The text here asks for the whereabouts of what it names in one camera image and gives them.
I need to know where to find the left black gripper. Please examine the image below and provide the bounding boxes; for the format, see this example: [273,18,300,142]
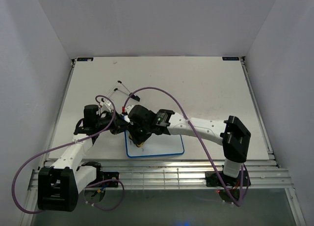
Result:
[96,110,128,135]

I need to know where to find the yellow whiteboard eraser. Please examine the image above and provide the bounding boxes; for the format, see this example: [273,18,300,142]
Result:
[129,134,144,147]

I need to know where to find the blue framed whiteboard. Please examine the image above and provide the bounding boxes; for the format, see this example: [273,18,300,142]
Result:
[125,131,185,158]

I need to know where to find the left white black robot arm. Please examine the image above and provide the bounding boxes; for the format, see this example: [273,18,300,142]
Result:
[37,104,128,212]

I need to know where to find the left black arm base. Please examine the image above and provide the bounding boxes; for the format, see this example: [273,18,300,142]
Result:
[91,171,120,188]

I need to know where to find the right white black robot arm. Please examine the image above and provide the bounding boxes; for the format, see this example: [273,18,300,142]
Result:
[125,105,251,185]

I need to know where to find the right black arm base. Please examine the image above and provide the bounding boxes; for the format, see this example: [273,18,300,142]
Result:
[205,171,251,188]

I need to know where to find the left corner label sticker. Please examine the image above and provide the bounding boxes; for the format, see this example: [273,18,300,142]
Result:
[77,57,94,62]

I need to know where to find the corner label sticker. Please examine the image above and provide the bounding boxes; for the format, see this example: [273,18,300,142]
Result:
[222,56,239,61]
[77,57,94,62]

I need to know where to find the right corner label sticker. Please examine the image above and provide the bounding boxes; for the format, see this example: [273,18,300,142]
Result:
[222,56,239,61]

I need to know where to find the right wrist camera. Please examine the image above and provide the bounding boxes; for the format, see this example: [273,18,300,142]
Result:
[121,107,130,123]

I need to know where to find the black wire easel stand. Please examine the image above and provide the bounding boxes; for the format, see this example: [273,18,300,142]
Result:
[106,80,140,102]

